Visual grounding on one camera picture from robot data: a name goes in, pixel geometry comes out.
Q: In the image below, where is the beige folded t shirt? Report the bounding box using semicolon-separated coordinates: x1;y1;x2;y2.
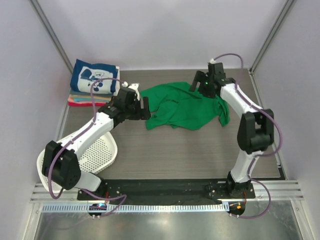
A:
68;94;111;103

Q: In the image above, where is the green t shirt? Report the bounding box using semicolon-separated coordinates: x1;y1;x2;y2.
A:
140;82;230;131

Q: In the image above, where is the grey teal folded t shirt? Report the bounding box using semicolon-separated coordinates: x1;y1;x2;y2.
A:
69;89;113;98

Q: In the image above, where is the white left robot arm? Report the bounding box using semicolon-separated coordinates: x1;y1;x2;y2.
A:
41;83;151;200

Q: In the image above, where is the navy printed folded t shirt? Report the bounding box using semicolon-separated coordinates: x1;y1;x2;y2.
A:
70;59;120;95

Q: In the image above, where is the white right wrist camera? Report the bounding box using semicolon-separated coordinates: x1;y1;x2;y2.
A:
208;58;218;65

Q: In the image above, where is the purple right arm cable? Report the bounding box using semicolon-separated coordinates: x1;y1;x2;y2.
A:
209;52;285;220

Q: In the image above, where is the white slotted cable duct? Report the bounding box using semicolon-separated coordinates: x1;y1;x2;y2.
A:
41;202;229;213

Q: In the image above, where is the turquoise folded t shirt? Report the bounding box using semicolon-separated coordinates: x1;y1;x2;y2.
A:
72;97;92;104

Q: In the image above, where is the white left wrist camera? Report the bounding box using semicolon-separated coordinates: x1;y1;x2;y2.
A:
121;81;140;101

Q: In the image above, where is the salmon pink folded t shirt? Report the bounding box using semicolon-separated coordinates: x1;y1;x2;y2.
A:
68;95;111;103

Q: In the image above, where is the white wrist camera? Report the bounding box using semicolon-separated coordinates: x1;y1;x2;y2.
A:
121;81;140;101
208;58;218;65

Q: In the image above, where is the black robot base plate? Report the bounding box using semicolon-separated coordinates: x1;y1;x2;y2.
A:
76;177;256;206

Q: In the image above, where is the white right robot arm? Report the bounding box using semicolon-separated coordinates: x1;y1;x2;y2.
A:
189;60;274;198

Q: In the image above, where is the red folded t shirt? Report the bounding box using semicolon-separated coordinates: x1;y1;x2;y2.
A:
68;101;108;107

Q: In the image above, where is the aluminium corner post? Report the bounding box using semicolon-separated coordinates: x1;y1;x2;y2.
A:
29;0;74;73
249;0;297;75

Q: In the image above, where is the right aluminium corner post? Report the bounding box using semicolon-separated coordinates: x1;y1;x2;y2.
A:
249;0;297;75

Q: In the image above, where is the white folded t shirt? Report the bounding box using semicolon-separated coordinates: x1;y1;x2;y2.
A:
110;66;121;96

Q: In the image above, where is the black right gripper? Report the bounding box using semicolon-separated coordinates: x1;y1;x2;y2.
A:
188;70;215;99

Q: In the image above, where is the left aluminium corner post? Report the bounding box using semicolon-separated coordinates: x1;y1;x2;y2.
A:
29;0;74;73

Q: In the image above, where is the white perforated plastic basket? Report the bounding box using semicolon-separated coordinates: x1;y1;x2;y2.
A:
36;132;118;194

